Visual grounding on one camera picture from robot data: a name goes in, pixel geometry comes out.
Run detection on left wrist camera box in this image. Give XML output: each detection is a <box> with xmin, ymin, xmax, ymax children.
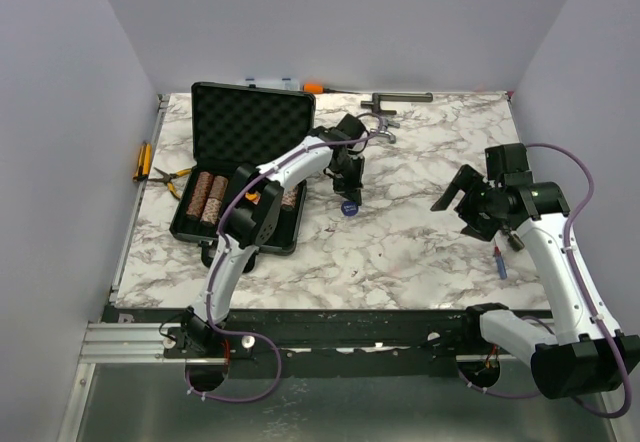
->
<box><xmin>335</xmin><ymin>114</ymin><xmax>367</xmax><ymax>149</ymax></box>

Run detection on silver metal clamp lever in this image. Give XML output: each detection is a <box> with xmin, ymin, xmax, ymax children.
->
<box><xmin>372</xmin><ymin>117</ymin><xmax>400</xmax><ymax>144</ymax></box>

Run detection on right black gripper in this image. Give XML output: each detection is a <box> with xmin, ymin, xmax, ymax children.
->
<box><xmin>433</xmin><ymin>163</ymin><xmax>504</xmax><ymax>241</ymax></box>

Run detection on middle poker chip stack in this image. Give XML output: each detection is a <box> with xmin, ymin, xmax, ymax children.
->
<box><xmin>209</xmin><ymin>175</ymin><xmax>229</xmax><ymax>201</ymax></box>

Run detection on front poker chip stack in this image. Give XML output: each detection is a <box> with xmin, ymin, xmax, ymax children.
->
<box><xmin>200</xmin><ymin>198</ymin><xmax>222</xmax><ymax>227</ymax></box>

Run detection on yellow big blind button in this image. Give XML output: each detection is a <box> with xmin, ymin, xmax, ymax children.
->
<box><xmin>245</xmin><ymin>192</ymin><xmax>260</xmax><ymax>205</ymax></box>

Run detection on blue marker pen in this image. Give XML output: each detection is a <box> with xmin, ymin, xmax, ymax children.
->
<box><xmin>493</xmin><ymin>245</ymin><xmax>508</xmax><ymax>280</ymax></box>

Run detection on clear plastic organizer box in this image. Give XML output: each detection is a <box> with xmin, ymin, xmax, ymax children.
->
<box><xmin>243</xmin><ymin>77</ymin><xmax>302</xmax><ymax>91</ymax></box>

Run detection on black metal base rail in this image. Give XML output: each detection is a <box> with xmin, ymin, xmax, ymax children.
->
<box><xmin>102</xmin><ymin>306</ymin><xmax>502</xmax><ymax>388</ymax></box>

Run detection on yellow black utility knife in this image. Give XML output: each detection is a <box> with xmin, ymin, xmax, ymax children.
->
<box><xmin>132</xmin><ymin>141</ymin><xmax>152</xmax><ymax>182</ymax></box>

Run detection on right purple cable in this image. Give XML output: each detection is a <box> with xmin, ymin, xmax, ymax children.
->
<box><xmin>457</xmin><ymin>142</ymin><xmax>631</xmax><ymax>419</ymax></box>

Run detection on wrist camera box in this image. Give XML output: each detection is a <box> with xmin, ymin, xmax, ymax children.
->
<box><xmin>485</xmin><ymin>143</ymin><xmax>533</xmax><ymax>186</ymax></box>
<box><xmin>335</xmin><ymin>114</ymin><xmax>367</xmax><ymax>149</ymax></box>

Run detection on tall poker chip stack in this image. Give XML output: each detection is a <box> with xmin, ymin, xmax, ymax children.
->
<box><xmin>186</xmin><ymin>171</ymin><xmax>215</xmax><ymax>220</ymax></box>

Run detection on yellow handled pliers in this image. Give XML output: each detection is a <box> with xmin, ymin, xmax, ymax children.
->
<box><xmin>148</xmin><ymin>168</ymin><xmax>192</xmax><ymax>200</ymax></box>

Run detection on orange handled screwdriver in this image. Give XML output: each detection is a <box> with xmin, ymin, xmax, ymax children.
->
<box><xmin>302</xmin><ymin>83</ymin><xmax>357</xmax><ymax>95</ymax></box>

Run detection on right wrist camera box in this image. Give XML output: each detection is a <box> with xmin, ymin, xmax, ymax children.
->
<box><xmin>485</xmin><ymin>143</ymin><xmax>533</xmax><ymax>186</ymax></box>

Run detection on black foam-lined carrying case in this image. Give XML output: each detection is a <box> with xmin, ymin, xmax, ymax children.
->
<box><xmin>170</xmin><ymin>82</ymin><xmax>316</xmax><ymax>267</ymax></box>

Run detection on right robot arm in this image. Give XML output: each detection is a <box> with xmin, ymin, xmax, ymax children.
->
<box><xmin>431</xmin><ymin>165</ymin><xmax>639</xmax><ymax>399</ymax></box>

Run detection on grey metal t-handle bar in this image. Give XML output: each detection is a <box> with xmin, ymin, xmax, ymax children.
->
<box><xmin>360</xmin><ymin>92</ymin><xmax>434</xmax><ymax>116</ymax></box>

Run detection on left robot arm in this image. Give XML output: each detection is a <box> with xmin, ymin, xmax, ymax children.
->
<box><xmin>161</xmin><ymin>115</ymin><xmax>373</xmax><ymax>358</ymax></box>

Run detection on blue small blind button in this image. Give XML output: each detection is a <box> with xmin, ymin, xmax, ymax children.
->
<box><xmin>341</xmin><ymin>201</ymin><xmax>359</xmax><ymax>217</ymax></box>

